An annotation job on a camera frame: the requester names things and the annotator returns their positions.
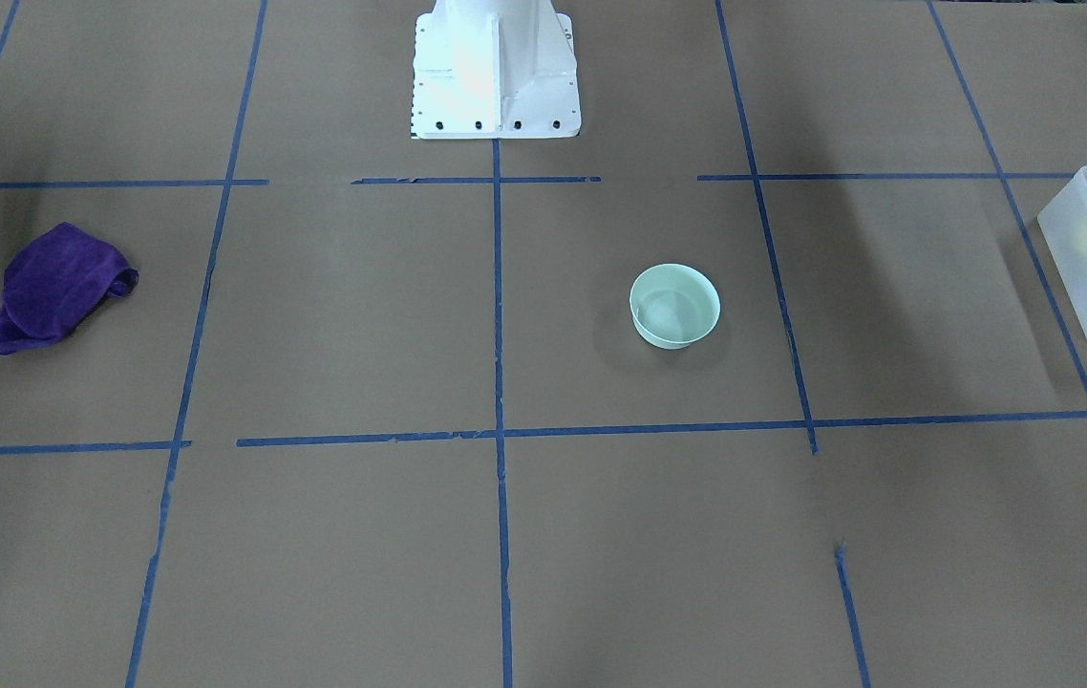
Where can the mint green bowl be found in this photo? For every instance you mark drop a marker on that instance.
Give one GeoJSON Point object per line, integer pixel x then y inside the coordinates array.
{"type": "Point", "coordinates": [672, 306]}

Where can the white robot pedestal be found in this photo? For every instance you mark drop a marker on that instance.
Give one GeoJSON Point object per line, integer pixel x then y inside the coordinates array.
{"type": "Point", "coordinates": [495, 70]}

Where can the purple cloth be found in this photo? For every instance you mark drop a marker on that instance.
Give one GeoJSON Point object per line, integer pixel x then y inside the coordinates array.
{"type": "Point", "coordinates": [54, 283]}

